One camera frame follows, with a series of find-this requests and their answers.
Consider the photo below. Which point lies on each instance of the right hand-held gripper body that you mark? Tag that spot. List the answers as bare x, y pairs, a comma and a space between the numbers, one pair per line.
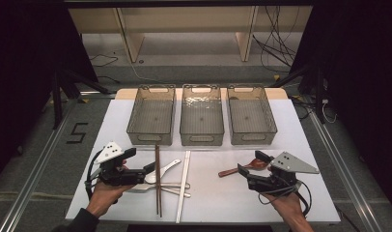
290, 164

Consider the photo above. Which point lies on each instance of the person's right hand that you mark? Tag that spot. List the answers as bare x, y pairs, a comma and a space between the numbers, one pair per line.
287, 204

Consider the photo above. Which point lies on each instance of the beige wooden desk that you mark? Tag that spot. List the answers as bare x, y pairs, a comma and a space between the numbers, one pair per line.
184, 19

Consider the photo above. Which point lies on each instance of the smoky clear plastic bin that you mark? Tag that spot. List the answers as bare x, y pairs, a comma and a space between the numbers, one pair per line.
250, 117
151, 117
201, 117

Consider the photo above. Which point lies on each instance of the white paper sheet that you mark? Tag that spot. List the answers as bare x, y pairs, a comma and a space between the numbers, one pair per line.
216, 206

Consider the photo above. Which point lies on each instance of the black metal stand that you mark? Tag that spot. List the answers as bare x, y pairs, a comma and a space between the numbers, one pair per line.
319, 96
58, 103

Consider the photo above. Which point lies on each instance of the person's left hand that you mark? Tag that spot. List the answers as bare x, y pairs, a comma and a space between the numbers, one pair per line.
104, 196

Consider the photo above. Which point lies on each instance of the aluminium floor rail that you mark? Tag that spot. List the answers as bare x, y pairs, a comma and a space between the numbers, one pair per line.
33, 180
345, 167

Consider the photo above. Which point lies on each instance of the metal table knife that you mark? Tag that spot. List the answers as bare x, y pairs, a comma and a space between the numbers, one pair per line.
142, 187

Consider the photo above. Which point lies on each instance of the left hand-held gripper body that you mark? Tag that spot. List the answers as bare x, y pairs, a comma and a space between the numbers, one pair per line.
112, 156

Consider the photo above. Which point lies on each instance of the dark curtain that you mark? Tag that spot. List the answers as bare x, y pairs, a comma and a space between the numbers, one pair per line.
26, 64
361, 80

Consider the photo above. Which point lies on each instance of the brown wooden spoon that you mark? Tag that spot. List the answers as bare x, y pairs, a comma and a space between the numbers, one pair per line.
231, 171

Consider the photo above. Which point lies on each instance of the white ceramic spoon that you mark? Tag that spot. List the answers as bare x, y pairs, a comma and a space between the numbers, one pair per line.
152, 176

